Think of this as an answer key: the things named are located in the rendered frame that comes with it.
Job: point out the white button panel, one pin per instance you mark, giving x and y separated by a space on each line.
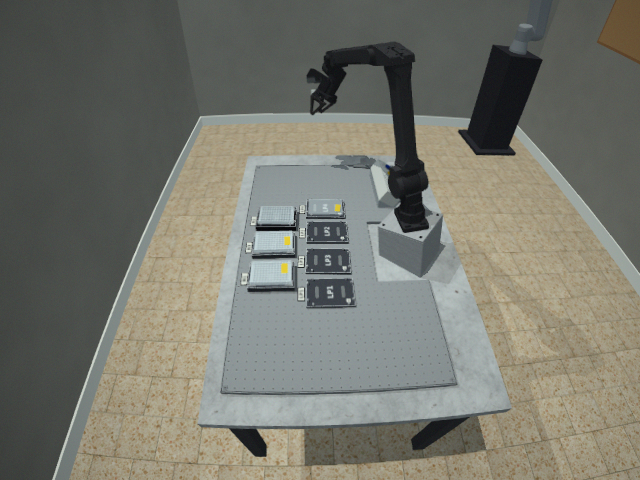
379 173

